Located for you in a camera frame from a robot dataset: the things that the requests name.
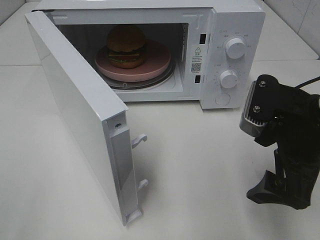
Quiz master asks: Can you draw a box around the upper white power knob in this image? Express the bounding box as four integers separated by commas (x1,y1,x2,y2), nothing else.
225,36,246,60

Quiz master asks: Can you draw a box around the toy burger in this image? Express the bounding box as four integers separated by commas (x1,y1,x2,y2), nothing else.
106,24,147,69

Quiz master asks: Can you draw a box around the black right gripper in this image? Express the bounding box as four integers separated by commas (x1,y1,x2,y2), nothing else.
246,83,320,210

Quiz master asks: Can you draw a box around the glass microwave turntable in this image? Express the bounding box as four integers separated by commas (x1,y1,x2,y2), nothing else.
104,60,176,90

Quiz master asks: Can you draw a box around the white microwave door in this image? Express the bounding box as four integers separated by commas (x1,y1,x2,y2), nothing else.
25,11,148,226

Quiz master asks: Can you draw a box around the white warning label sticker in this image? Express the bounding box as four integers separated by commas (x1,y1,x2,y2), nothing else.
190,44,206,74

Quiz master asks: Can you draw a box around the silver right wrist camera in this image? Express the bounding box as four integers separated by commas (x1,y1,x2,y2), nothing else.
239,74,279,138

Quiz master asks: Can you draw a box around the white timer knob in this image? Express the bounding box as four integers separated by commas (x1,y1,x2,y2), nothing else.
219,70,238,89

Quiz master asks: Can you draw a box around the round white door button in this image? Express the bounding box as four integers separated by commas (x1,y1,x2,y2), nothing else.
215,93,231,106

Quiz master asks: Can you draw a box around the white microwave oven body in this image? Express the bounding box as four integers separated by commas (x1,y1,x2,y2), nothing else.
31,0,265,109

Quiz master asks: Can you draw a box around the pink round plate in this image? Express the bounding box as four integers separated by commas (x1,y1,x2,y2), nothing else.
95,40,172,83

